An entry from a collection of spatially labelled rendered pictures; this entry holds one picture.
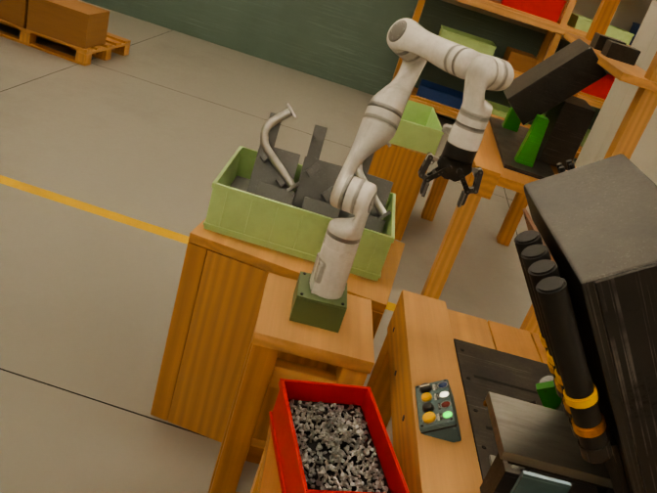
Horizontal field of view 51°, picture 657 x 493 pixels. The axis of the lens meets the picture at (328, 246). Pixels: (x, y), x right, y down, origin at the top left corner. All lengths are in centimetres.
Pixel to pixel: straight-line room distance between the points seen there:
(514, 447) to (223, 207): 134
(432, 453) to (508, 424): 28
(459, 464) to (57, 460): 146
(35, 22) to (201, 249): 474
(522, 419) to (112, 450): 162
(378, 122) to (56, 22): 519
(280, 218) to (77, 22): 458
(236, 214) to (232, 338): 44
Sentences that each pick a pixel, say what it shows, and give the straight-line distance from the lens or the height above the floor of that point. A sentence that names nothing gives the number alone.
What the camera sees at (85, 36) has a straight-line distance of 656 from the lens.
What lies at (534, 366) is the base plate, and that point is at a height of 90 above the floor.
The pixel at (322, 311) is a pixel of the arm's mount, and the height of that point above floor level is 90.
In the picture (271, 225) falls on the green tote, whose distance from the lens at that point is 225.
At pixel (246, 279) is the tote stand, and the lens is 226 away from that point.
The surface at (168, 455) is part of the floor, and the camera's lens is 259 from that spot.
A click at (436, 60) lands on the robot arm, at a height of 159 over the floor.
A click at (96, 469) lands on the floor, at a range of 251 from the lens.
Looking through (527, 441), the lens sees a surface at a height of 113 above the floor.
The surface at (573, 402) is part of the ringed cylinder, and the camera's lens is 101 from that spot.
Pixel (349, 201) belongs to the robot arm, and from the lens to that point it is 169.
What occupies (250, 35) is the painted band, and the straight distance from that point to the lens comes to 857.
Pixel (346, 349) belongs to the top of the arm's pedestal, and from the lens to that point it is 180.
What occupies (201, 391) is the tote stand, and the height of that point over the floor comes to 19.
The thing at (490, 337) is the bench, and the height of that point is 88.
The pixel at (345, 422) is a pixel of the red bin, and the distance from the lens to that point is 154.
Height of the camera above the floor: 183
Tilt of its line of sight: 26 degrees down
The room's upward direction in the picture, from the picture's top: 18 degrees clockwise
